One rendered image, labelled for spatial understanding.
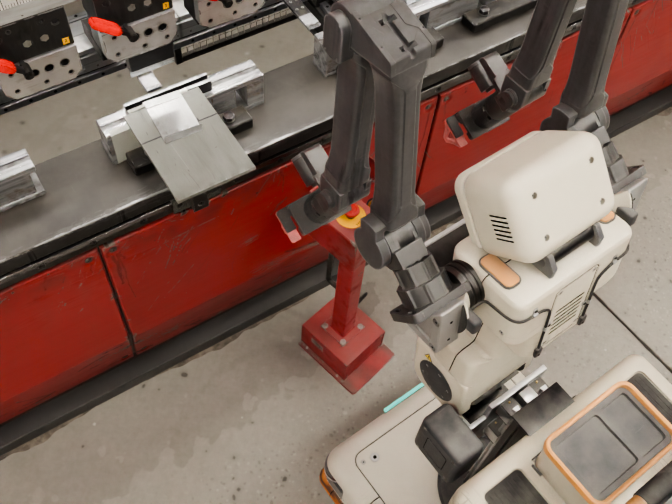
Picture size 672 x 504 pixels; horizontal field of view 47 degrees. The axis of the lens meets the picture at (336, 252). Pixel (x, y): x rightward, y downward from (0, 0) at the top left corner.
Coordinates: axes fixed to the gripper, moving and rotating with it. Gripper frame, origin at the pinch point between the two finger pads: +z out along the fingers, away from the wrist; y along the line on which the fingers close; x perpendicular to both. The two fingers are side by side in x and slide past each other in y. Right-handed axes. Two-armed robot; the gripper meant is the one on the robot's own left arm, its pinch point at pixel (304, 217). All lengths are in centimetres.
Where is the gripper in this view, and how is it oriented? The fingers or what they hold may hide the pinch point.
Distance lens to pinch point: 157.6
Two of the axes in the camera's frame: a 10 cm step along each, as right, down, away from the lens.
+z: -3.2, 1.6, 9.3
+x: 5.0, 8.7, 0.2
